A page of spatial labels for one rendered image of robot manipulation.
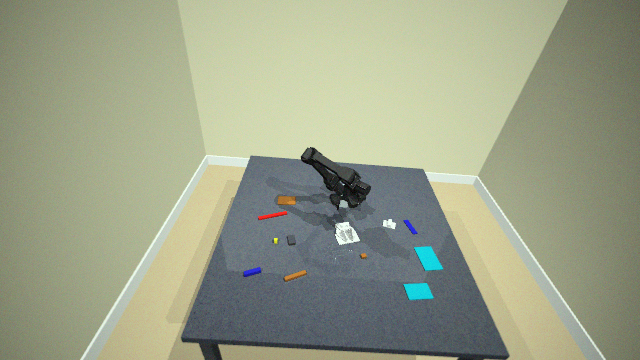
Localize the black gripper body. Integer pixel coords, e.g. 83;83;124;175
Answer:
329;185;366;205

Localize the white housing plate with two holes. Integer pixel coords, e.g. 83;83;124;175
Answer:
335;222;350;231

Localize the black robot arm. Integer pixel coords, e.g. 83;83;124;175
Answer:
300;147;371;208

